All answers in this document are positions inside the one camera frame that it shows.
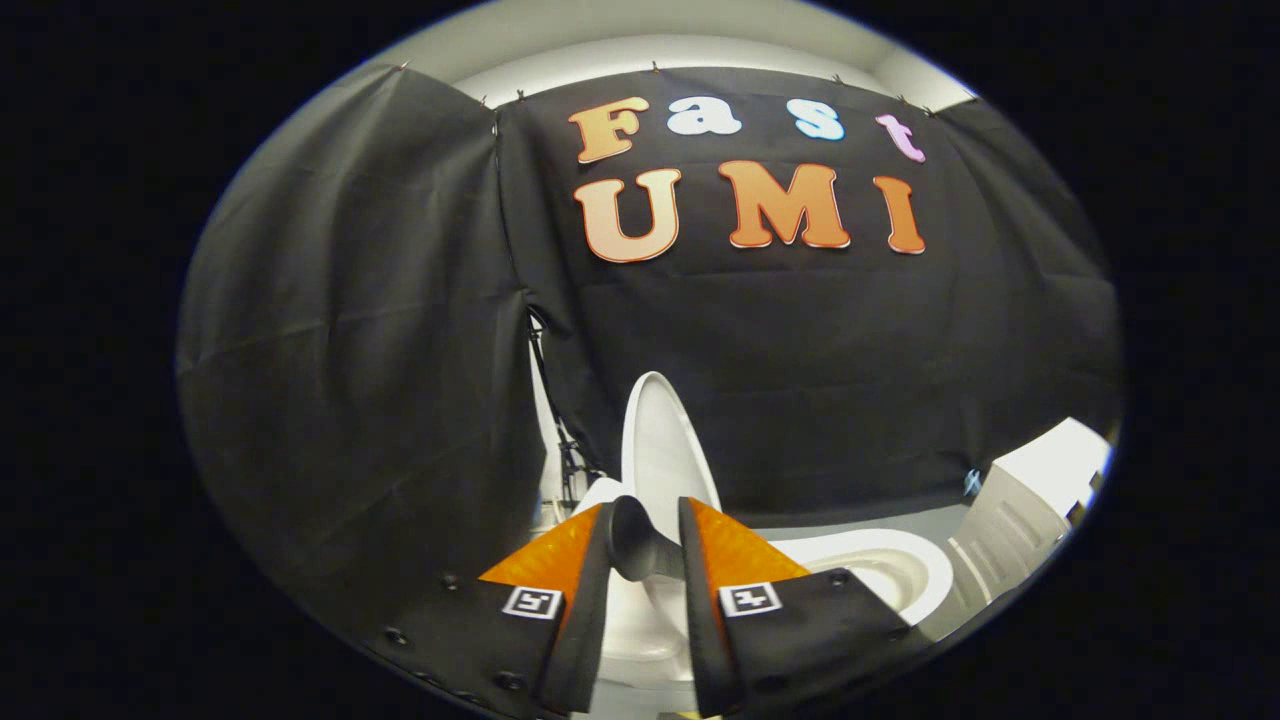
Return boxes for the white toilet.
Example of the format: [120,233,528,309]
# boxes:
[575,478,956,716]

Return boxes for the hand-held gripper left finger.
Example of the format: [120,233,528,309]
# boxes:
[358,497,623,719]

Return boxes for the black backdrop stand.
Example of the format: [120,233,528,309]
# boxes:
[527,308,606,506]

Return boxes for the white drawer cabinet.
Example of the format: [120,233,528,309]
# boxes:
[945,417,1114,643]

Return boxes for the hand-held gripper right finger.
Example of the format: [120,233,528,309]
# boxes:
[677,495,936,719]

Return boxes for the black backdrop cloth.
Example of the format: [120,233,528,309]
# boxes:
[178,62,1123,641]

